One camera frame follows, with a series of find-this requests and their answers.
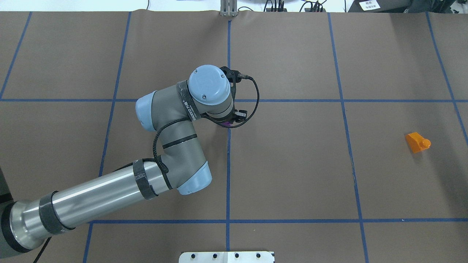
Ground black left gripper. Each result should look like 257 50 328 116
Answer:
210 108 248 126

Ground orange trapezoid block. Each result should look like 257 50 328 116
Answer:
405 133 431 154

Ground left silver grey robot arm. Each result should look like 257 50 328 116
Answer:
1 65 254 258

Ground black box with label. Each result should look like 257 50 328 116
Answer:
347 0 412 13

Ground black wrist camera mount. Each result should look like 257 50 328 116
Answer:
220 66 241 93

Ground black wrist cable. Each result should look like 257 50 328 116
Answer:
33 74 260 263

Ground grey aluminium post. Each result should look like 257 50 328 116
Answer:
219 0 239 17

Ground white metal base plate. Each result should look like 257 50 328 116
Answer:
178 251 275 263

